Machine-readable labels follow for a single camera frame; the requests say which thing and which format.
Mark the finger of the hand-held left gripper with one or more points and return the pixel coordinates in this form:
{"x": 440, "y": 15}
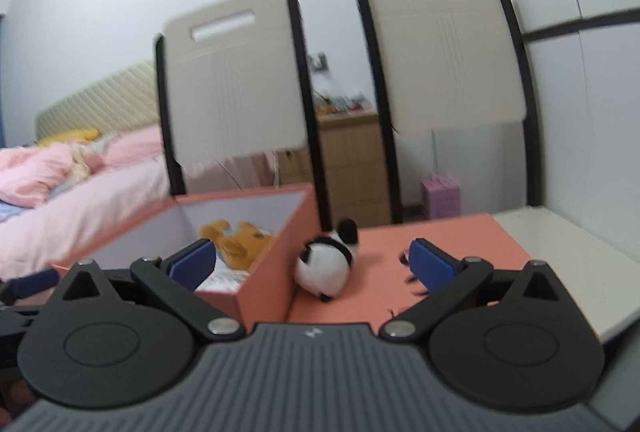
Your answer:
{"x": 31, "y": 283}

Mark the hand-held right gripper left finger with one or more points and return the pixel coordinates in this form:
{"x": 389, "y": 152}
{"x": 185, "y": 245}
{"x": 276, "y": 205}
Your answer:
{"x": 192, "y": 264}

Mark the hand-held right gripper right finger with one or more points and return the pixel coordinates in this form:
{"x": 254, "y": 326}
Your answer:
{"x": 431, "y": 266}

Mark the pink storage box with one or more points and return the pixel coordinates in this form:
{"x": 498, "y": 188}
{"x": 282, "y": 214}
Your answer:
{"x": 267, "y": 262}

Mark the panda plush toy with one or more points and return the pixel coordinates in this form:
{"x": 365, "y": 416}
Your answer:
{"x": 322, "y": 269}

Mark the white desktop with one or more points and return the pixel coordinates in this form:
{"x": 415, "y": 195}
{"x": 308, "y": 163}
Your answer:
{"x": 555, "y": 262}

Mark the pink box lid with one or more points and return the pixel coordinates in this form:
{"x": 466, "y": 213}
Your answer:
{"x": 440, "y": 232}

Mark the white printed paper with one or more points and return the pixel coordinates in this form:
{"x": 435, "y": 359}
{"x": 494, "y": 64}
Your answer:
{"x": 225, "y": 282}

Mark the orange plush toy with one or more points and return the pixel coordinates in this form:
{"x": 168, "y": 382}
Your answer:
{"x": 240, "y": 242}

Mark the small pink box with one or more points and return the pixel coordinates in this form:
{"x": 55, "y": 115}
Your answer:
{"x": 441, "y": 196}

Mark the pink bed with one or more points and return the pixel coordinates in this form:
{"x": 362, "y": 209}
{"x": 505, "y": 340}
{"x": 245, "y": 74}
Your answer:
{"x": 75, "y": 202}

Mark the wooden nightstand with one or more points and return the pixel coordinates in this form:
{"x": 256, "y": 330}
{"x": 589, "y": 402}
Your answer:
{"x": 352, "y": 162}

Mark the yellow pillow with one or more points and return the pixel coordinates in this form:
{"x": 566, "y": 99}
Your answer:
{"x": 70, "y": 136}

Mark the beige padded headboard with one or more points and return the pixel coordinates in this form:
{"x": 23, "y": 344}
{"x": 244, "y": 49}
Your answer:
{"x": 100, "y": 105}

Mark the beige chair with black frame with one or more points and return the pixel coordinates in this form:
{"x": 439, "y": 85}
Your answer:
{"x": 232, "y": 77}
{"x": 445, "y": 52}

